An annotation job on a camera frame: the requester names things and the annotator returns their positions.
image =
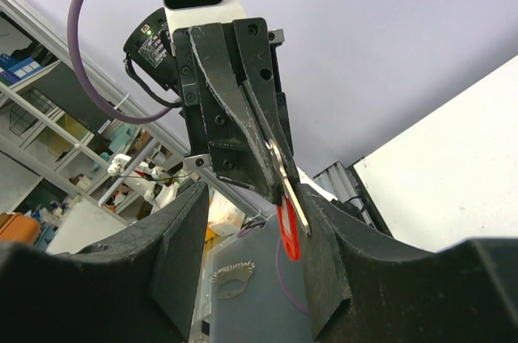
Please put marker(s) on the orange case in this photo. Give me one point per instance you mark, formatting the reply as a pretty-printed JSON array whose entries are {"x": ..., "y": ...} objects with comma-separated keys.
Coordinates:
[{"x": 19, "y": 228}]

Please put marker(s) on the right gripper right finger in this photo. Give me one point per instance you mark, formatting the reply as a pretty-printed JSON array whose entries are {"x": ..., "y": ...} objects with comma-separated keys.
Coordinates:
[{"x": 364, "y": 286}]

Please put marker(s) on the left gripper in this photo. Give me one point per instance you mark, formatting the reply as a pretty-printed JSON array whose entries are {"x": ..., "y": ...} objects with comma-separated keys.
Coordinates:
[{"x": 234, "y": 108}]

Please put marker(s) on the metal shelving rack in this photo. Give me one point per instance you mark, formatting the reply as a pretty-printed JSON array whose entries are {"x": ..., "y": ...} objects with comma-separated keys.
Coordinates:
[{"x": 49, "y": 127}]

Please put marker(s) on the red key tag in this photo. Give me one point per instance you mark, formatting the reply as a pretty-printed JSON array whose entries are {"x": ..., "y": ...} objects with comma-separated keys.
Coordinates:
[{"x": 288, "y": 229}]

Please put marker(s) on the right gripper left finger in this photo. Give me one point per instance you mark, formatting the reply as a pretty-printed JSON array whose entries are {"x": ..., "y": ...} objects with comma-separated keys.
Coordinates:
[{"x": 138, "y": 285}]

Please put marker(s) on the silver key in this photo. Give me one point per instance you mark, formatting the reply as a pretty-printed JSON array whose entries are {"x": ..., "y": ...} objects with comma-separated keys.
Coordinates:
[{"x": 287, "y": 188}]

